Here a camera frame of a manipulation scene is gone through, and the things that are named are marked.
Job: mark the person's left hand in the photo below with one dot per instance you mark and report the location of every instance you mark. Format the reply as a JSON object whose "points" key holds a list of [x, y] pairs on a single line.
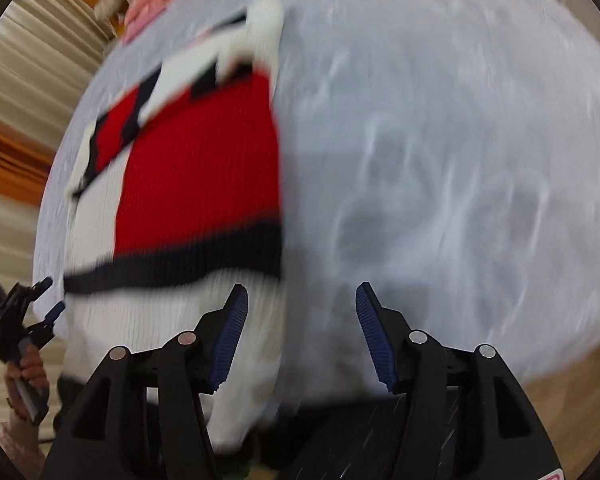
{"points": [[30, 367]]}

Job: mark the white red black knit sweater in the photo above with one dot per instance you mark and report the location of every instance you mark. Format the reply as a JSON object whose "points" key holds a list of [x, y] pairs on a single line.
{"points": [[200, 170]]}

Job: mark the orange curtain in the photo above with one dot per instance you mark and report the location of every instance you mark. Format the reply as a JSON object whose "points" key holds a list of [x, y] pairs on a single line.
{"points": [[10, 160]]}

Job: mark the cream pleated curtain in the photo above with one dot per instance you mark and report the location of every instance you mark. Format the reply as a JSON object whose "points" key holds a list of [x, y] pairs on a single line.
{"points": [[5, 250], [45, 50]]}

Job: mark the bed with grey butterfly sheet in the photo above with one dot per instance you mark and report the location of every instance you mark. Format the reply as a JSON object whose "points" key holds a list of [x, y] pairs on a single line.
{"points": [[430, 160]]}

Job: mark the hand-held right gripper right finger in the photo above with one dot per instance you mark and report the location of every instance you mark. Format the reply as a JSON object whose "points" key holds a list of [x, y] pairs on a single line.
{"points": [[375, 340]]}

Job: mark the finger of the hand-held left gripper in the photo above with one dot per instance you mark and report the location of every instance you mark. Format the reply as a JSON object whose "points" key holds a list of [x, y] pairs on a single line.
{"points": [[47, 325], [41, 286]]}

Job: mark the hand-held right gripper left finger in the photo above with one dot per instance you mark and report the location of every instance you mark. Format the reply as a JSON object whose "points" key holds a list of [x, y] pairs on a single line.
{"points": [[227, 340]]}

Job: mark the white feather table lamp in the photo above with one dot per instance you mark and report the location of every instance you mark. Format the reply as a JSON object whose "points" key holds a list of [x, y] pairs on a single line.
{"points": [[107, 5]]}

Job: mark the person's left forearm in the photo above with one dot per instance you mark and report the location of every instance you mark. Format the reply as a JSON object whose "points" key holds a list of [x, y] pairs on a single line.
{"points": [[22, 445]]}

